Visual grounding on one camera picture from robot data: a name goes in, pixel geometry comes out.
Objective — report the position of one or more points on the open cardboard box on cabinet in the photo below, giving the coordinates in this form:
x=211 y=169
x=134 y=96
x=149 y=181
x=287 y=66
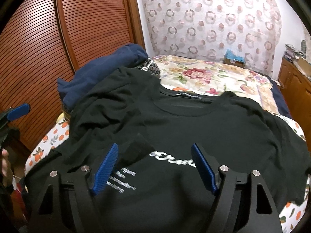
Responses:
x=303 y=66

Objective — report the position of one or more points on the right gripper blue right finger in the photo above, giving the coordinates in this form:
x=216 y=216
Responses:
x=207 y=167

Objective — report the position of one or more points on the folded black ring-patterned garment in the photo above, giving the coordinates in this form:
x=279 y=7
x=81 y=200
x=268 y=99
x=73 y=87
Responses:
x=150 y=67

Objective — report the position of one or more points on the long wooden sideboard cabinet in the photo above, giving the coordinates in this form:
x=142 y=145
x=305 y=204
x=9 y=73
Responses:
x=295 y=88

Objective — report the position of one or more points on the black printed t-shirt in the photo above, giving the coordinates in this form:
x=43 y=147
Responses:
x=155 y=185

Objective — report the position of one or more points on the navy blue mattress cover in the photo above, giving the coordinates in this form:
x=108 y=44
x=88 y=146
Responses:
x=279 y=100

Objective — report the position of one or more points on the person's left hand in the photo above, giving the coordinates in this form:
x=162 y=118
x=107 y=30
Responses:
x=6 y=170

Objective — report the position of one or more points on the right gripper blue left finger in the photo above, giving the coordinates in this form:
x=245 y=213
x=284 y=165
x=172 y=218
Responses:
x=102 y=167

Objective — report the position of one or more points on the folded navy blue garment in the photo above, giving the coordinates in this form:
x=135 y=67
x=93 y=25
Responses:
x=85 y=78

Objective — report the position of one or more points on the stack of folded fabrics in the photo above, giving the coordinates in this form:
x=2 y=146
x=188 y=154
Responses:
x=293 y=54

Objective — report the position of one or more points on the wooden louvered wardrobe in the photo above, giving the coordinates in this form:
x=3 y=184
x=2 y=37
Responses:
x=43 y=40

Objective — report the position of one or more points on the sheer circle-patterned curtain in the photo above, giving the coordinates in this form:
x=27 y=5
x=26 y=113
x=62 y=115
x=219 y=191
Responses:
x=206 y=29

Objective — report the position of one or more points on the orange fruit print bedsheet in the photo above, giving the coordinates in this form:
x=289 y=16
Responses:
x=56 y=136

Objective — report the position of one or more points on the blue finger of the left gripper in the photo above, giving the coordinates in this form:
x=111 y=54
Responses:
x=18 y=112

